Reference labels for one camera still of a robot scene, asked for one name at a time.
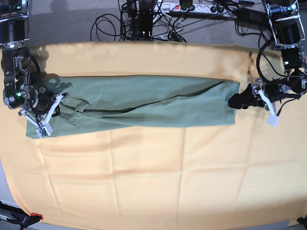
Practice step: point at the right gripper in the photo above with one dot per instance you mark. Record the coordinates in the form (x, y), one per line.
(41, 103)

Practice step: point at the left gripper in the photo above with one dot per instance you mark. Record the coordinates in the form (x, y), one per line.
(248, 97)

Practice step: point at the green T-shirt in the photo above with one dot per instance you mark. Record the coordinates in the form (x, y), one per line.
(104, 103)

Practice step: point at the black camera stand post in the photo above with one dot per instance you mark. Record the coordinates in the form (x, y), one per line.
(141, 13)

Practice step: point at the black power adapter brick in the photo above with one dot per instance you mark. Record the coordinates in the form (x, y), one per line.
(252, 17)

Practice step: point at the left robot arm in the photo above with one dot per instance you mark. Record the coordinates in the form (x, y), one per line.
(282, 20)

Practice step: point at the white power strip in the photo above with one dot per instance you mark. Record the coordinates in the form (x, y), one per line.
(195, 11)

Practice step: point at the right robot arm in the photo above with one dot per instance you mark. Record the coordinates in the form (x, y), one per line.
(21, 70)

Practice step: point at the orange black clamp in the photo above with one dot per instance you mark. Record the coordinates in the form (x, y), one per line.
(17, 216)

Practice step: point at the yellow table cloth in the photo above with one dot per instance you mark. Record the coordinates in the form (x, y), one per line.
(149, 178)

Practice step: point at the black clamp right corner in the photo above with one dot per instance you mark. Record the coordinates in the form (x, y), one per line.
(302, 221)

